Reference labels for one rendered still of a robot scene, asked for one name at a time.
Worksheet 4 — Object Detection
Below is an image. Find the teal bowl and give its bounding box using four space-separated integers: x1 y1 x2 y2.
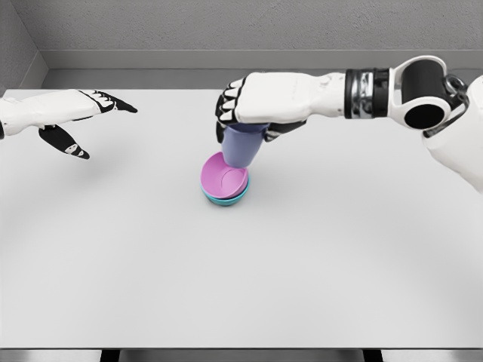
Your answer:
199 176 251 208

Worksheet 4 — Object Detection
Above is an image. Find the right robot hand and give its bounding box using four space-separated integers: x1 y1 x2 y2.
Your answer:
215 72 318 145

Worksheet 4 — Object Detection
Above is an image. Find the pink bowl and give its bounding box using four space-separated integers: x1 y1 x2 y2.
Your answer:
200 151 251 200

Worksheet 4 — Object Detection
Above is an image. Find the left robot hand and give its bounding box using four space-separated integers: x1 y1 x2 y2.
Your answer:
23 89 139 161

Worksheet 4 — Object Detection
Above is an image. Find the lavender blue cup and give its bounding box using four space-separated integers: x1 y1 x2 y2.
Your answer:
220 121 269 169

